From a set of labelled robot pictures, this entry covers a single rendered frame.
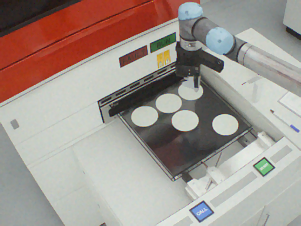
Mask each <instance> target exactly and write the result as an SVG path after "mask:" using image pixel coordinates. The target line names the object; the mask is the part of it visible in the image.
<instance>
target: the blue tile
mask: <svg viewBox="0 0 301 226"><path fill-rule="evenodd" d="M191 211H192V212H193V213H194V214H195V215H196V217H197V218H198V219H199V221H200V220H203V219H204V218H206V217H207V216H208V215H209V214H211V213H212V211H211V210H210V209H209V208H208V207H207V205H205V203H204V202H203V203H201V204H200V205H198V206H197V207H196V208H194V209H193V210H191Z"/></svg>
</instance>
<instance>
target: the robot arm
mask: <svg viewBox="0 0 301 226"><path fill-rule="evenodd" d="M178 19H179V41H177V42H176V47H175V51H176V54H177V58H176V62H175V64H176V70H177V73H176V77H182V78H184V79H186V80H187V81H185V82H182V85H183V86H184V87H188V88H192V89H193V90H194V91H195V92H197V91H199V88H200V73H201V66H202V64H203V65H204V66H206V67H208V68H211V69H213V70H214V71H216V72H218V73H221V72H222V71H223V69H224V64H225V63H224V61H223V60H221V59H220V58H218V57H215V56H213V55H212V54H210V53H208V52H206V51H204V50H203V49H202V45H203V44H204V45H205V46H206V47H208V48H209V49H210V50H211V51H213V52H215V53H217V54H218V55H223V56H225V57H228V59H230V60H231V61H235V62H237V63H238V64H241V65H242V66H244V67H246V68H248V69H249V70H251V71H253V72H255V73H257V74H259V75H261V76H262V77H264V78H266V79H268V80H270V81H271V82H274V83H275V84H277V85H278V86H281V87H282V88H284V89H286V90H287V91H289V92H291V93H293V94H295V95H297V96H298V97H300V98H301V68H299V67H296V66H294V65H293V64H290V63H288V62H286V61H284V60H283V59H280V58H278V57H276V56H274V55H272V54H270V53H268V52H266V51H264V50H262V49H260V48H258V47H256V46H253V45H251V44H250V43H248V42H246V41H243V40H241V39H239V38H238V37H236V36H234V35H233V34H231V33H229V32H228V31H227V30H226V29H224V28H222V27H221V26H219V25H217V24H216V23H214V22H212V21H211V20H210V19H207V17H205V16H203V11H202V7H201V5H199V4H197V3H195V2H186V3H184V4H182V5H180V7H179V9H178Z"/></svg>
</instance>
